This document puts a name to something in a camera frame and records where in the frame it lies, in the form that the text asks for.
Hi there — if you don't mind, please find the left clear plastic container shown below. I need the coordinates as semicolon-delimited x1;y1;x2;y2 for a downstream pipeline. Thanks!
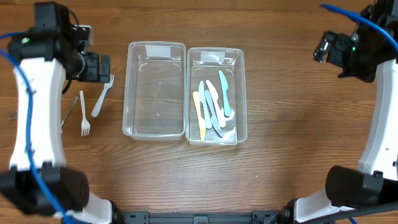
122;41;186;141

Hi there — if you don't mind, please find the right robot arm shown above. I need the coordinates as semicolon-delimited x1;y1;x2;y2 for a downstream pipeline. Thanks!
270;1;397;223

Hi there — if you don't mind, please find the black cable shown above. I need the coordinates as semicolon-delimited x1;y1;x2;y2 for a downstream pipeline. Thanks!
298;201;398;224

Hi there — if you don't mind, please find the thin white plastic fork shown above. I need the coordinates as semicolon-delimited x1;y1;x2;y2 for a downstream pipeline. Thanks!
79;90;91;136

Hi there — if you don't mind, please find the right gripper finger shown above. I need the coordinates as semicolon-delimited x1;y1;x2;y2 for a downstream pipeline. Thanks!
320;31;335;52
313;49;325;63

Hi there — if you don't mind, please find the clear plastic container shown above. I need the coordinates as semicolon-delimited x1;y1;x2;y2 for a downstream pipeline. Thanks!
185;47;248;146
122;41;186;141

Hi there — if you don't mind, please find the thick white plastic fork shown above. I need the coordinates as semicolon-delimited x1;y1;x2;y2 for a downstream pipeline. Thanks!
91;73;114;117

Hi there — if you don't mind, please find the right clear plastic container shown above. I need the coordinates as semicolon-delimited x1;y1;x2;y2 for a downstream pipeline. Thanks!
185;47;248;146

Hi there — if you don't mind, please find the light blue plastic knife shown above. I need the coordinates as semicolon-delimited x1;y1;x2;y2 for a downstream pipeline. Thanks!
198;81;212;129

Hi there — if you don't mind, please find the blue cable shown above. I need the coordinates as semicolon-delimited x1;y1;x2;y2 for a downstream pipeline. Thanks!
320;3;398;54
0;30;81;224

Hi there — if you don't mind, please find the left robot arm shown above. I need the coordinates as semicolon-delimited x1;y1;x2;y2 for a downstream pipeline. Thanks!
1;1;125;223

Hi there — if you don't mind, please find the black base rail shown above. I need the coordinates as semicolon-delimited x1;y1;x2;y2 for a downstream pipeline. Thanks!
123;210;279;224

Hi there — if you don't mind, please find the left blue cable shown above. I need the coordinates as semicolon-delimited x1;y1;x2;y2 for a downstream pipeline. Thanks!
0;30;81;224

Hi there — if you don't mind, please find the silver metal fork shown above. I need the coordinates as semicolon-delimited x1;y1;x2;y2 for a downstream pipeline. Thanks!
61;95;78;128
8;110;18;119

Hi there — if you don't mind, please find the pale blue plastic knife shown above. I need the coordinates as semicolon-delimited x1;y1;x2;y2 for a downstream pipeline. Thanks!
218;70;231;117

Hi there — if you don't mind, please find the cream plastic knife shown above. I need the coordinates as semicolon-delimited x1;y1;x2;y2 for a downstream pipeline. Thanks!
192;91;206;140

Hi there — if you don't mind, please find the right blue cable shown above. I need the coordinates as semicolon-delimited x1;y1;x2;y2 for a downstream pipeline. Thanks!
320;3;398;54

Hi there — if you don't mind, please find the white plastic knife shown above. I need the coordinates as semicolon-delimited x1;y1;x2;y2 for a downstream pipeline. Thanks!
205;90;223;138

